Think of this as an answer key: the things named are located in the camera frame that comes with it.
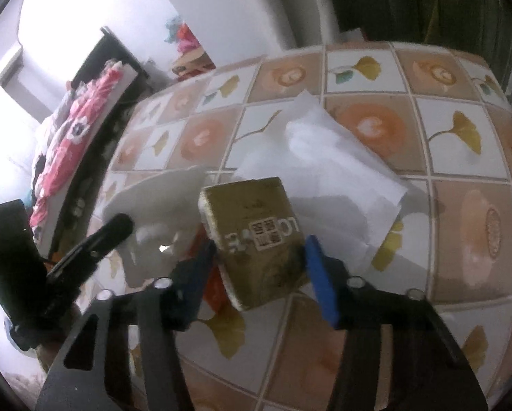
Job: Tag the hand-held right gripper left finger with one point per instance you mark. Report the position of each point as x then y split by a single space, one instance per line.
193 275

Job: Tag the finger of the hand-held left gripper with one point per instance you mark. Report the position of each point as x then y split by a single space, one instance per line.
101 239

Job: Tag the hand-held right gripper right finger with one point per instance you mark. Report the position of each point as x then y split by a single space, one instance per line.
321 280

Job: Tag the gold cardboard box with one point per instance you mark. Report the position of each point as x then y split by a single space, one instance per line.
256 239

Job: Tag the red plastic wrapper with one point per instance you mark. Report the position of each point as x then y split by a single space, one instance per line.
215 289

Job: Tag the pink floral blanket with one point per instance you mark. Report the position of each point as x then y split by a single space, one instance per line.
78 137

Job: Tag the tile-patterned tablecloth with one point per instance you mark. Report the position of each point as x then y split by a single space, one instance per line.
410 222

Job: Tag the large white tissue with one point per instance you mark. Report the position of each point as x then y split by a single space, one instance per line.
337 158

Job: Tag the brown cardboard box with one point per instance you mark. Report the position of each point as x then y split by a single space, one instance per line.
196 65

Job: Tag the red cloth pile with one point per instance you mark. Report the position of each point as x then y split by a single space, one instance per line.
185 36

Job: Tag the dark green curtain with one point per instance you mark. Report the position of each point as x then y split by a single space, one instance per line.
431 4

